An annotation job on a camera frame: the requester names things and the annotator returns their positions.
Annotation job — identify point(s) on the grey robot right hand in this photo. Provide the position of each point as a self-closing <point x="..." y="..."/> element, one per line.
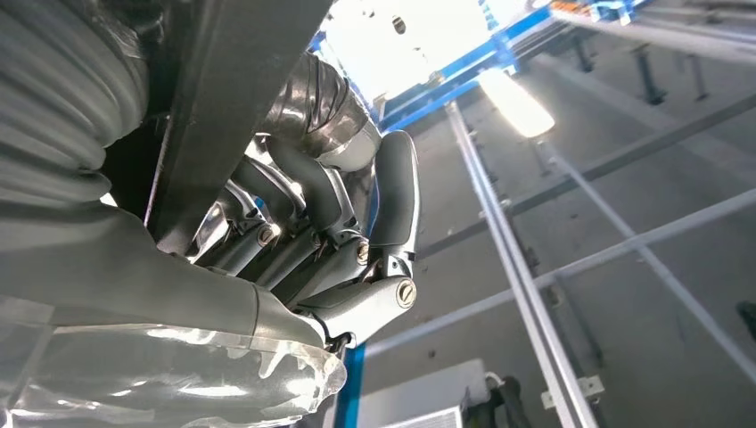
<point x="147" y="295"/>

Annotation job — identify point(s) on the grey vent unit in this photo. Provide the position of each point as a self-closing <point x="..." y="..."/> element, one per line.
<point x="413" y="396"/>

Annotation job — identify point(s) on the grey ceiling pipe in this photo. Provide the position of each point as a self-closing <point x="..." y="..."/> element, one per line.
<point x="590" y="261"/>

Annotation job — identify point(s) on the aluminium ceiling rail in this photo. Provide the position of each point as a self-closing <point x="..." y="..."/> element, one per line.
<point x="505" y="254"/>

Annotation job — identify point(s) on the blue rack frame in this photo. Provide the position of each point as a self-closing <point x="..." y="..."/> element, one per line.
<point x="449" y="94"/>

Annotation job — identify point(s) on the white rail bracket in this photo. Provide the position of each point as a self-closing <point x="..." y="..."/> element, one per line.
<point x="592" y="387"/>

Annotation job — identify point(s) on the thin grey ceiling rail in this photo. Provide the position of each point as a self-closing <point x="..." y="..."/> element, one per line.
<point x="649" y="259"/>

